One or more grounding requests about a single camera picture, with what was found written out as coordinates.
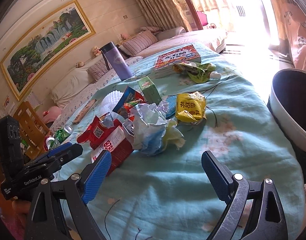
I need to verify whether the red snack wrapper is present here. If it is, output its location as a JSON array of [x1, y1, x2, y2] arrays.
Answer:
[[76, 116, 121, 150]]

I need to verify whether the white blue paper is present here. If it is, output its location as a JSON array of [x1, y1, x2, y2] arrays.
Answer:
[[122, 100, 186, 156]]

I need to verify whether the green milk carton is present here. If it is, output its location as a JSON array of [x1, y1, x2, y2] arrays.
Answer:
[[138, 76, 162, 105]]

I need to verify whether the white round trash bin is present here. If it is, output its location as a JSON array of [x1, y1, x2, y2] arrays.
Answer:
[[267, 68, 306, 183]]

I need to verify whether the person's left hand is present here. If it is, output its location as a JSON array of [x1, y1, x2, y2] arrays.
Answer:
[[12, 199, 31, 223]]

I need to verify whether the green soda can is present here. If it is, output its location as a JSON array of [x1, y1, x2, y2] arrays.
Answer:
[[44, 125, 73, 151]]

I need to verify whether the wooden chair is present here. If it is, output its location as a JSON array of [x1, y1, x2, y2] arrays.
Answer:
[[13, 101, 50, 160]]

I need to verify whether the red white cardboard box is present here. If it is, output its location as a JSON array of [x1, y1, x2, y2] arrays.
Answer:
[[90, 126, 133, 176]]

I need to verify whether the wooden ruler stick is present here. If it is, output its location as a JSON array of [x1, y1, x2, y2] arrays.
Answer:
[[73, 99, 96, 124]]

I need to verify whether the yellow snack bag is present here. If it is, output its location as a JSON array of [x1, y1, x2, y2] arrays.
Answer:
[[175, 92, 207, 125]]

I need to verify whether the white foam fruit net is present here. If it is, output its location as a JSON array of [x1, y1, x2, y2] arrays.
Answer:
[[99, 90, 123, 116]]

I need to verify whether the light blue floral tablecloth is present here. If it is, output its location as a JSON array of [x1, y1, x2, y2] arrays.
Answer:
[[88, 44, 305, 239]]

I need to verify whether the small white bottle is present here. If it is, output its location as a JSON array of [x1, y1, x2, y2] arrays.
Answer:
[[209, 71, 221, 80]]

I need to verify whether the purple thermos bottle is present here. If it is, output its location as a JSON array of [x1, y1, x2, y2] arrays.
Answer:
[[100, 42, 133, 81]]

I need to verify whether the green snack wrapper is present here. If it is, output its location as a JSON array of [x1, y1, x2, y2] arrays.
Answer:
[[173, 61, 217, 83]]

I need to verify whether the framed landscape painting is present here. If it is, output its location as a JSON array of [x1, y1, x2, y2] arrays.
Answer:
[[0, 0, 96, 101]]

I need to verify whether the red white picture book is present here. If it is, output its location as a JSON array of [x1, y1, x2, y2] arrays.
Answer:
[[152, 44, 201, 78]]

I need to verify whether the striped pink pillow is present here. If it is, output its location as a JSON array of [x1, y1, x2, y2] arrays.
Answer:
[[122, 30, 158, 56]]

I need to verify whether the pink covered sofa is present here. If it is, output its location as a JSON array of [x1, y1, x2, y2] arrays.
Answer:
[[136, 27, 227, 58]]

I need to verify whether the beige curtain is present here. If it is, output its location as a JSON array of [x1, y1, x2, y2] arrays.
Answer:
[[135, 0, 192, 31]]

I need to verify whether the pink heart-print covered furniture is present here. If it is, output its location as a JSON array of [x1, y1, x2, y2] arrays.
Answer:
[[270, 0, 306, 71]]

